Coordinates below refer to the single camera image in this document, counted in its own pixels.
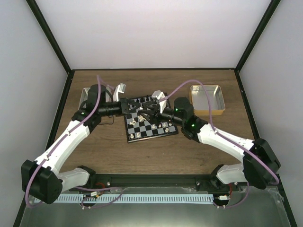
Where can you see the pile of white chess pieces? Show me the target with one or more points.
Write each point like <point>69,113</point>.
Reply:
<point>141,118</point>

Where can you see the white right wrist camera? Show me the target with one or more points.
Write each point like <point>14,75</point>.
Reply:
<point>159,97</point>

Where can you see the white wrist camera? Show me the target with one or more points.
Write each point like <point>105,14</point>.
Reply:
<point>120,89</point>
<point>159,97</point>

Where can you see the black and silver chessboard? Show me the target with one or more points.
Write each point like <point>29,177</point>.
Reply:
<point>132,126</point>

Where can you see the black frame post left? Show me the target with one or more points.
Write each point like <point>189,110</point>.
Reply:
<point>48,33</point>

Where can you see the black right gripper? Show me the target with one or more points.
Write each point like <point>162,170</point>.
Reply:
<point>156,115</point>

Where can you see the yellow metal tin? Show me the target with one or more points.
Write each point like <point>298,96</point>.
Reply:
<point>199,99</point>

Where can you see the black frame post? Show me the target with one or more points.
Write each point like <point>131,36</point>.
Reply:
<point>48,33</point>
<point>273,4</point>

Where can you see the black frame post right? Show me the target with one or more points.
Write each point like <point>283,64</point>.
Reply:
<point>273,4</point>

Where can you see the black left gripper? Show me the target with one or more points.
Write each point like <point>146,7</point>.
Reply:
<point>125,109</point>

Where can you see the row of black chess pieces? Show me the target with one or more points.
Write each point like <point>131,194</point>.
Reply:
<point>142,99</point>

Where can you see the pink metal tin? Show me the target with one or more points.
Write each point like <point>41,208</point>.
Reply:
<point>84,96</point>

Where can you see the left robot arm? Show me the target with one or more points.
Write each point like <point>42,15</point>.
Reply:
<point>82,124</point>

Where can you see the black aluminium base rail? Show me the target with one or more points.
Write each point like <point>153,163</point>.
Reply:
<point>151,180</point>

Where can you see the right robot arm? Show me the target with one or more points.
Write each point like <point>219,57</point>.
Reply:
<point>258,163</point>

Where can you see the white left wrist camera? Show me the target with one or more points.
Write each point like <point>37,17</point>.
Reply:
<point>120,89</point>

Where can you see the light blue slotted cable duct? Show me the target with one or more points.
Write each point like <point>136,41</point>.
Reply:
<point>139,198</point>

